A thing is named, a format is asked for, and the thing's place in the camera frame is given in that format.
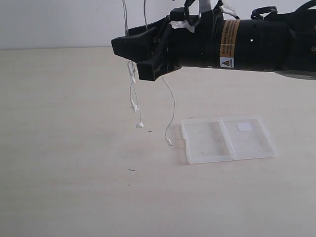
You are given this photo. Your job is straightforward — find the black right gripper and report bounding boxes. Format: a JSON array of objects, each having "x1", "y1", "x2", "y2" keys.
[{"x1": 111, "y1": 7, "x2": 224, "y2": 81}]

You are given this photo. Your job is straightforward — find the white wired earphones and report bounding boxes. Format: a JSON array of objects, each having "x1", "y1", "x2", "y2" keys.
[{"x1": 122, "y1": 0, "x2": 176, "y2": 146}]

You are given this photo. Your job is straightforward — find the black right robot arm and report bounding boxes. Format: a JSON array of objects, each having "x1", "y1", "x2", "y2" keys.
[{"x1": 111, "y1": 0, "x2": 316, "y2": 81}]

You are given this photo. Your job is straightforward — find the clear open plastic case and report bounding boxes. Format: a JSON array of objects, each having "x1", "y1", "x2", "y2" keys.
[{"x1": 181, "y1": 116, "x2": 277, "y2": 164}]

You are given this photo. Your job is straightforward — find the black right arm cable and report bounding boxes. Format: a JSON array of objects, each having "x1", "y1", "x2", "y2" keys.
[{"x1": 182, "y1": 0, "x2": 316, "y2": 27}]

